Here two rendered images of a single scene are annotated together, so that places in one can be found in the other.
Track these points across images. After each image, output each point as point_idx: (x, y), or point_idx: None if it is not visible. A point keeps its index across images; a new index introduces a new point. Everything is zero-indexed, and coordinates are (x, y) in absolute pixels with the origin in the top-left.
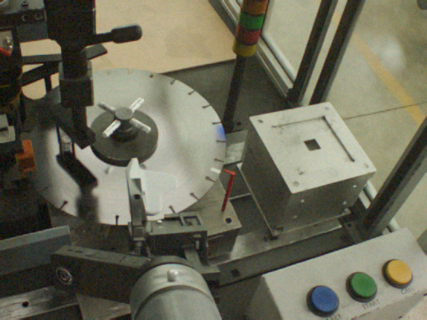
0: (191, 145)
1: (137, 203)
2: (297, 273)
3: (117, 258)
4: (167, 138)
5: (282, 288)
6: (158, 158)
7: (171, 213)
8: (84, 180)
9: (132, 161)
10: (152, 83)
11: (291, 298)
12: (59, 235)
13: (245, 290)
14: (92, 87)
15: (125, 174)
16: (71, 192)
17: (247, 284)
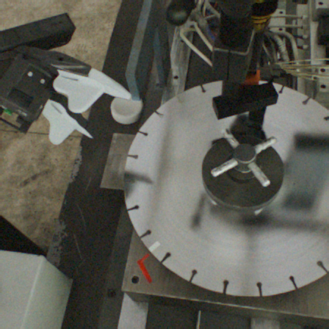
0: (200, 238)
1: (53, 56)
2: (21, 292)
3: (20, 33)
4: (222, 215)
5: (18, 266)
6: (197, 195)
7: (48, 98)
8: (198, 121)
9: (122, 88)
10: (325, 238)
11: (4, 269)
12: (127, 67)
13: (91, 294)
14: (213, 58)
15: (189, 156)
16: (189, 108)
17: (95, 299)
